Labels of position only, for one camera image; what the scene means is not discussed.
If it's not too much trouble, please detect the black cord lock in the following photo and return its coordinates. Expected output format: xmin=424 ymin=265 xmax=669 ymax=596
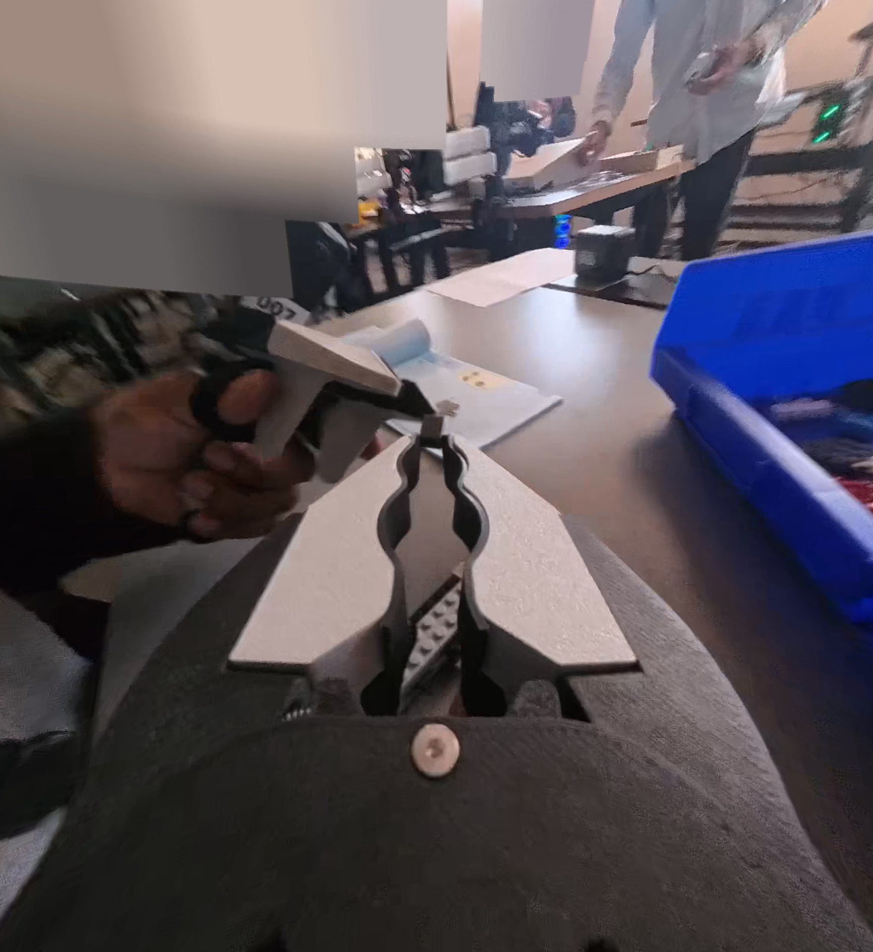
xmin=0 ymin=731 xmax=84 ymax=840

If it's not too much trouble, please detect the light blue instruction booklet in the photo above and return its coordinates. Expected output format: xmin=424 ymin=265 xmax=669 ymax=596
xmin=340 ymin=320 xmax=562 ymax=452

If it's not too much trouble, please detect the grey and black brick model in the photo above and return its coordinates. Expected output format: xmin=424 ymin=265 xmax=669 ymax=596
xmin=398 ymin=569 xmax=466 ymax=711

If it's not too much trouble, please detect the grey jacket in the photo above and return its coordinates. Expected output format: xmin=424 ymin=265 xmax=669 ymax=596
xmin=0 ymin=561 xmax=106 ymax=952

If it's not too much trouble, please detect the metal rack with electronics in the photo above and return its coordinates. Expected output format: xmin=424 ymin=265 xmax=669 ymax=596
xmin=727 ymin=0 xmax=873 ymax=233

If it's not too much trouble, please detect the white paper sheet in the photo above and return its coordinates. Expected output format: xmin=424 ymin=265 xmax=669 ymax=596
xmin=425 ymin=247 xmax=582 ymax=308

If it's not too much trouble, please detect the person's left hand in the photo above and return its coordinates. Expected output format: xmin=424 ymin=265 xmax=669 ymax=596
xmin=94 ymin=368 xmax=337 ymax=540

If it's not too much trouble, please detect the pile of colourful bricks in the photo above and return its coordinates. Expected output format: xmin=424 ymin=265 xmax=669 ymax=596
xmin=767 ymin=378 xmax=873 ymax=541

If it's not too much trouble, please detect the wooden box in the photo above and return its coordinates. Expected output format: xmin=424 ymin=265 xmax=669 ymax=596
xmin=599 ymin=145 xmax=685 ymax=174

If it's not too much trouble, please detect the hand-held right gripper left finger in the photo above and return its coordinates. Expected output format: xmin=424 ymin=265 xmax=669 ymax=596
xmin=228 ymin=437 xmax=418 ymax=709

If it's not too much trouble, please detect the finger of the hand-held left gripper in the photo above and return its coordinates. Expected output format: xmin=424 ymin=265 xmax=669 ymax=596
xmin=252 ymin=320 xmax=402 ymax=465
xmin=314 ymin=379 xmax=439 ymax=486

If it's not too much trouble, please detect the white flat box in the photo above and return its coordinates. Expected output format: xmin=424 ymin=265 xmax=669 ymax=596
xmin=505 ymin=136 xmax=610 ymax=188

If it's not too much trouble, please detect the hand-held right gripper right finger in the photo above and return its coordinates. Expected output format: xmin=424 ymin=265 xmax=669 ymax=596
xmin=450 ymin=437 xmax=640 ymax=716

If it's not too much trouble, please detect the small black box device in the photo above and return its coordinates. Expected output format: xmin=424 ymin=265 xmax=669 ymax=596
xmin=572 ymin=225 xmax=637 ymax=282

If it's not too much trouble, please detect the white equipment box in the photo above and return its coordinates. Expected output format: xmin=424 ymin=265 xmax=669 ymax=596
xmin=444 ymin=125 xmax=499 ymax=184

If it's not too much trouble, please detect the brown table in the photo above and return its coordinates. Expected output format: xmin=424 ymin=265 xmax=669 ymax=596
xmin=436 ymin=145 xmax=699 ymax=257

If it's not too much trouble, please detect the blue plastic bin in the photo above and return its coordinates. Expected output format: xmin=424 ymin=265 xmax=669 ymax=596
xmin=648 ymin=223 xmax=873 ymax=715

